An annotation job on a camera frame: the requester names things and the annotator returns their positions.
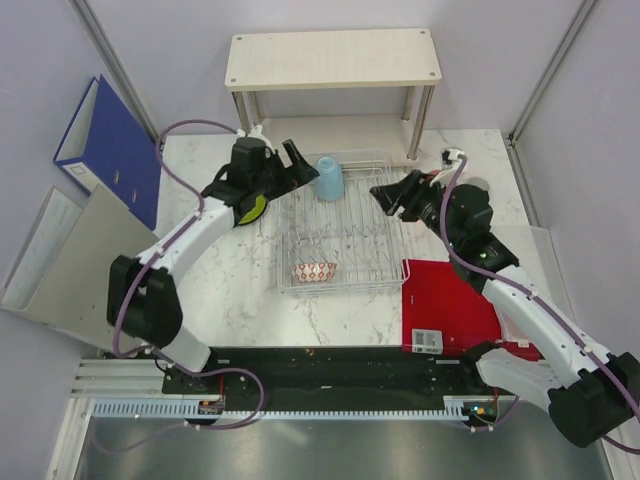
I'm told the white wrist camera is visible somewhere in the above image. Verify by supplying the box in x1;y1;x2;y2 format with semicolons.
236;124;274;150
435;147;468;183

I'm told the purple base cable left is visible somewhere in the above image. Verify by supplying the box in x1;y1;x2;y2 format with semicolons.
89;368;266;454

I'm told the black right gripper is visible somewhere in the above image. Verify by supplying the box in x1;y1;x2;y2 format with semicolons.
371;168;462;250

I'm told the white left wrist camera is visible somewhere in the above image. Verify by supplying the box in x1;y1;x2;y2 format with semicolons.
236;124;274;150

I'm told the blue ceramic mug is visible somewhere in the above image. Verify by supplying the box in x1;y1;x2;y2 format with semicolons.
314;157;344;202

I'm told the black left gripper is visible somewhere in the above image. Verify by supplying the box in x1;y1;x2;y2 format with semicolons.
252;141;318;203

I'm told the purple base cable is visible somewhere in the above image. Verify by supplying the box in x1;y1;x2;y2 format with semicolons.
89;368;266;454
462;394;521;434

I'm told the light wooden two-tier shelf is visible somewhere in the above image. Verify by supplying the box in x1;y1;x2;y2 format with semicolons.
225;27;442;167

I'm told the clear plastic sheet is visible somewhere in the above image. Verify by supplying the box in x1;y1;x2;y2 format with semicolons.
493;225;574;320

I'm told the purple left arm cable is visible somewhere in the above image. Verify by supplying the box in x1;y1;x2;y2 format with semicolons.
112;119;246;375

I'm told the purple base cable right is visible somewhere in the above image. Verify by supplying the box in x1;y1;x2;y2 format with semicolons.
462;394;521;434

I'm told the red patterned bowl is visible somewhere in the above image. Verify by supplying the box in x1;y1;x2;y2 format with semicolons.
291;262;337;284

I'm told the white wire dish rack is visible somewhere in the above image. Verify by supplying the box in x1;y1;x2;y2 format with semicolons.
277;149;409;294

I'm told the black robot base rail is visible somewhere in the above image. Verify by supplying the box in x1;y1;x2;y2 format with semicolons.
162;346;495;411

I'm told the blue ring binder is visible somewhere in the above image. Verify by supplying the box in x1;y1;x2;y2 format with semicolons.
53;76;161;230

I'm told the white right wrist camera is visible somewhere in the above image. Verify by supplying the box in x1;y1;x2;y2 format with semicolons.
435;147;468;183

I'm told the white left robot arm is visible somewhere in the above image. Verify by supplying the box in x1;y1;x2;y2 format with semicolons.
107;137;319;393

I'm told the green plastic plate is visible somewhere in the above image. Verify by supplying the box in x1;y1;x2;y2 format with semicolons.
239;195;268;226

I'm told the white slotted cable duct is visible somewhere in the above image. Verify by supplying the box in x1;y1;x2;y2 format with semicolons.
91;398;468;421

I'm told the grey folder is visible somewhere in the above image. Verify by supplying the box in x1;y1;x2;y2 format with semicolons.
1;186;157;350

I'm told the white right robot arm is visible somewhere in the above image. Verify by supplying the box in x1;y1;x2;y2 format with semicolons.
369;170;639;448

